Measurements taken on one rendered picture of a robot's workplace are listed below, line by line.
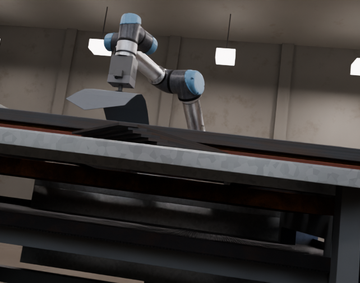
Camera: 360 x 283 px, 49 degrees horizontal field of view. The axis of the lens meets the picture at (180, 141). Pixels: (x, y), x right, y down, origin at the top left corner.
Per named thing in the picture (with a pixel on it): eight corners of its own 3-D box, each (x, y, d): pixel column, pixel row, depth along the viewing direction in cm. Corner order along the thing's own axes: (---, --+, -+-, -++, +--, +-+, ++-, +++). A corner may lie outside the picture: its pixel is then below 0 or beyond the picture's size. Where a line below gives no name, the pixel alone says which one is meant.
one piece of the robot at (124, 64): (108, 41, 140) (101, 85, 138) (132, 42, 138) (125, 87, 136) (118, 52, 150) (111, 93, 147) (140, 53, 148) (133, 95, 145)
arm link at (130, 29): (147, 21, 149) (134, 9, 142) (142, 48, 147) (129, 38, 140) (130, 22, 153) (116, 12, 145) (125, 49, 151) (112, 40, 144)
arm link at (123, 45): (134, 40, 141) (112, 39, 143) (132, 52, 140) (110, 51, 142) (139, 48, 148) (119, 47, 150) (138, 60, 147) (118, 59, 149)
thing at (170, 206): (313, 307, 164) (319, 223, 170) (19, 261, 177) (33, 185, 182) (310, 305, 168) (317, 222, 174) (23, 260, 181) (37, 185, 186)
